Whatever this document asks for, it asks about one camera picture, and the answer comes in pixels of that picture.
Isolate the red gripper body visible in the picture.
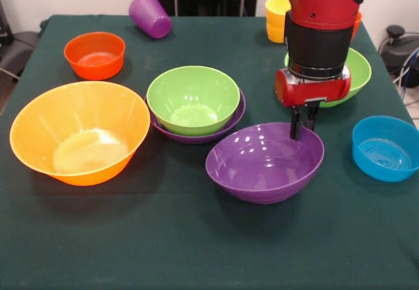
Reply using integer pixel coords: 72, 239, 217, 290
274, 65, 352, 109

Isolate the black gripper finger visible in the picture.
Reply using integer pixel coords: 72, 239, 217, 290
304, 103, 320, 132
289, 105, 304, 141

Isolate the purple bowl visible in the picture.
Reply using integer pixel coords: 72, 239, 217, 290
144, 88, 246, 145
205, 122, 325, 206

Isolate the green bowl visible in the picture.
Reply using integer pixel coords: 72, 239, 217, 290
283, 46, 373, 109
146, 65, 242, 137

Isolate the purple cup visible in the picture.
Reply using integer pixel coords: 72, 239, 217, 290
128, 0, 173, 40

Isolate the yellow cup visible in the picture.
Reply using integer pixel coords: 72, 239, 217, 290
266, 21, 286, 45
264, 0, 292, 26

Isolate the red orange cup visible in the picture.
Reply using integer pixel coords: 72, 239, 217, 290
352, 10, 363, 42

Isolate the small blue bowl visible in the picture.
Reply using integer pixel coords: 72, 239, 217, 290
352, 115, 419, 183

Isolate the dark green tablecloth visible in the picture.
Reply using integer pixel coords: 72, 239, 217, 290
0, 14, 419, 290

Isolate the small red bowl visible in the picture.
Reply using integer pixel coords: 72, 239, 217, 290
64, 31, 126, 81

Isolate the large orange bowl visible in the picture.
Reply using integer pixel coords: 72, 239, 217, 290
9, 81, 152, 187

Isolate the black device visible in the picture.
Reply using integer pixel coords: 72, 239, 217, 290
0, 0, 14, 46

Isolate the blue cable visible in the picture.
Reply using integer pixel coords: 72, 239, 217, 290
399, 49, 419, 100

